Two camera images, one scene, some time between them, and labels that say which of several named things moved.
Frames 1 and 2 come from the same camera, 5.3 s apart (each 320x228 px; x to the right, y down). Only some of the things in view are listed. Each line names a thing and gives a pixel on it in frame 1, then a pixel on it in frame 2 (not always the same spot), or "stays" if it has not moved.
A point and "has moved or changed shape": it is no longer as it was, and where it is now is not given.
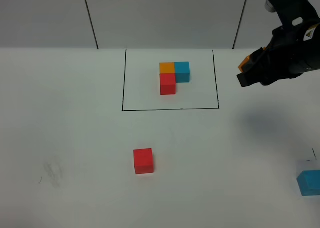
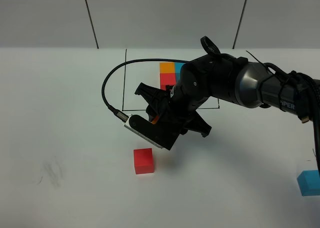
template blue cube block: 182,71 stays
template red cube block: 167,83 stays
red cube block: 143,161 stays
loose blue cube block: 309,182 stays
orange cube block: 246,59 has moved or changed shape
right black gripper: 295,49 → 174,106
